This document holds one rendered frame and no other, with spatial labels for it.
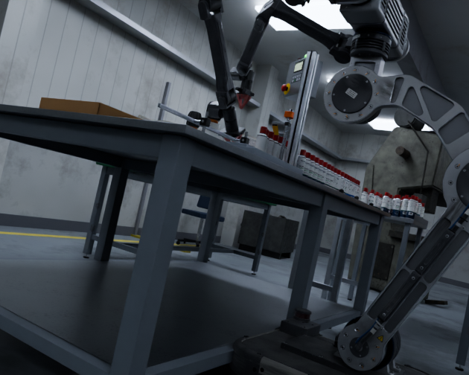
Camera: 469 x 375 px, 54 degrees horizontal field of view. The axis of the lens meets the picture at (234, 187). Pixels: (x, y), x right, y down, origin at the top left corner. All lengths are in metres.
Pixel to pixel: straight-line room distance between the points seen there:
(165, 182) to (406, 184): 5.23
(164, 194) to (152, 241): 0.11
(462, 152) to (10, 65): 3.93
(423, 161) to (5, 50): 4.74
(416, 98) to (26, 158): 4.14
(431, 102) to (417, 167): 4.59
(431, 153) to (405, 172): 0.38
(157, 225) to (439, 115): 0.93
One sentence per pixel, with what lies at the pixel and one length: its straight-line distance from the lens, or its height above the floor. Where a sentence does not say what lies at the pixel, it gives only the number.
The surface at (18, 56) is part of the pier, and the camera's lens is 4.68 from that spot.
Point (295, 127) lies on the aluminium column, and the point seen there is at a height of 1.11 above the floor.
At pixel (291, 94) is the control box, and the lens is 2.39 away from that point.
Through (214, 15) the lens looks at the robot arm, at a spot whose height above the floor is 1.37.
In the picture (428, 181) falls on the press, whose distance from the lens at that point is 6.07.
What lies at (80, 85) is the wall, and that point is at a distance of 5.40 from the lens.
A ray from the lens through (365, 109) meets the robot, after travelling 1.60.
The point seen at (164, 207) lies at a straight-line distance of 1.08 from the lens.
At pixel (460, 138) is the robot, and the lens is 1.52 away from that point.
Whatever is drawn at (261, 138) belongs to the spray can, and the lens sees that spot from 2.23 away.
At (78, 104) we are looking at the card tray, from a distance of 1.37.
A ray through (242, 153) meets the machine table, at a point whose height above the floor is 0.82.
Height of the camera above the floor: 0.67
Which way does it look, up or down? 2 degrees up
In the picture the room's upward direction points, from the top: 12 degrees clockwise
